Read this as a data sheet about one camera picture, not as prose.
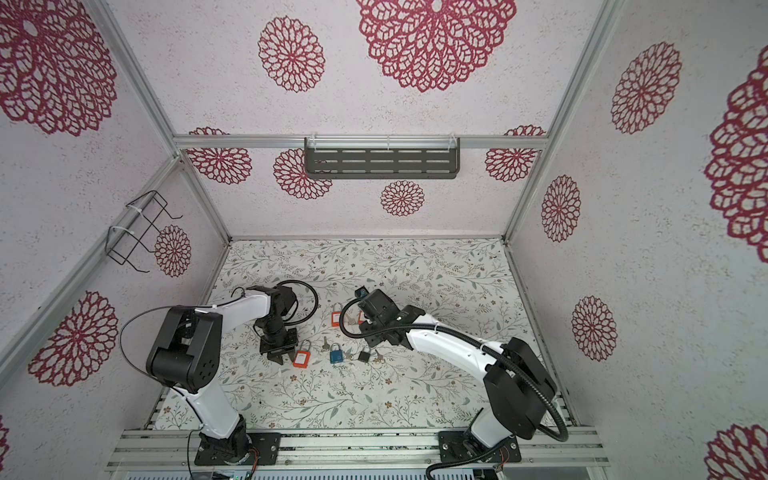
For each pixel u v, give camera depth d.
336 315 0.97
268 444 0.75
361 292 0.75
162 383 0.50
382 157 0.93
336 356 0.89
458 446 0.74
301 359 0.88
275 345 0.81
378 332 0.61
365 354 0.90
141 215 0.78
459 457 0.73
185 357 0.49
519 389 0.43
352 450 0.75
